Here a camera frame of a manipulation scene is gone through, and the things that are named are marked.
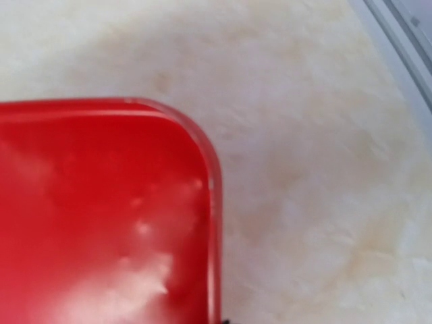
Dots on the red box lid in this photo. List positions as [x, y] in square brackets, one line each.
[111, 212]

